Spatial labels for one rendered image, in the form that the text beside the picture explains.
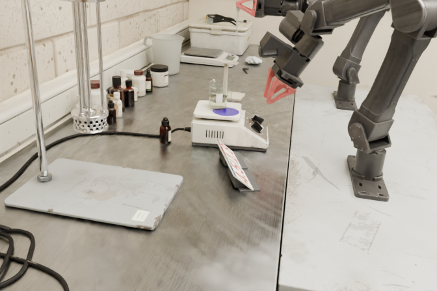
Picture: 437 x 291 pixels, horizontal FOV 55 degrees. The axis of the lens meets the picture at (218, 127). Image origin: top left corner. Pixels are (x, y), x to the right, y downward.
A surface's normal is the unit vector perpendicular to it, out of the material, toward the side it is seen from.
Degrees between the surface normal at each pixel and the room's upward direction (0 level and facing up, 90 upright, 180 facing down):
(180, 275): 0
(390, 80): 91
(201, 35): 93
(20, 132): 90
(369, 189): 0
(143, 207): 0
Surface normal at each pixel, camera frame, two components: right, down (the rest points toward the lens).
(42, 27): 0.98, 0.12
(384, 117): 0.51, 0.55
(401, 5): -0.84, 0.16
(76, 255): 0.06, -0.93
